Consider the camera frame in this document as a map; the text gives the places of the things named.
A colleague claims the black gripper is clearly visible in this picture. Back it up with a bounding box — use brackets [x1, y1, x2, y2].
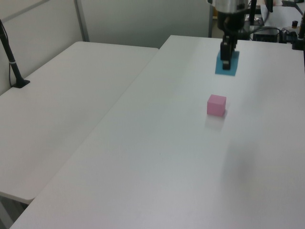
[216, 10, 246, 71]

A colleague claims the blue cube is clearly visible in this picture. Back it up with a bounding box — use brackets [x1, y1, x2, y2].
[214, 51, 240, 77]

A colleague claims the pink cube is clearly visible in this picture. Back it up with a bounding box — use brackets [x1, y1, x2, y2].
[206, 94, 227, 117]

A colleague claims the black electronics box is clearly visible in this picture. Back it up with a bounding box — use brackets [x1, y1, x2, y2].
[252, 27, 281, 43]

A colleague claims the black vertical pole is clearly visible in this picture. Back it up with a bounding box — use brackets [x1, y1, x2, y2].
[248, 0, 258, 26]

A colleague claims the white sheet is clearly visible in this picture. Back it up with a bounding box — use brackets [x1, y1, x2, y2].
[260, 0, 305, 27]

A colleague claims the white side table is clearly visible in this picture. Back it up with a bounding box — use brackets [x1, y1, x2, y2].
[0, 41, 160, 201]

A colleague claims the grey metal post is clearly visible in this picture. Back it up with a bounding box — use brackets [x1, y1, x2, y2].
[208, 2, 214, 38]

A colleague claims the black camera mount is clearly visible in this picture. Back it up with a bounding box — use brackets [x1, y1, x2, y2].
[291, 14, 305, 51]

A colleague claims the grey partition frame post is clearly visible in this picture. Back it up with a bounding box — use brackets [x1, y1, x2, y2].
[73, 0, 90, 42]

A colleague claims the black camera stand pole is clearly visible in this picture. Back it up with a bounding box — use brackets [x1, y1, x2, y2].
[0, 19, 31, 89]

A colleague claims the thin black stand cable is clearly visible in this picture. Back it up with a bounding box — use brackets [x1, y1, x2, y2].
[8, 62, 15, 87]

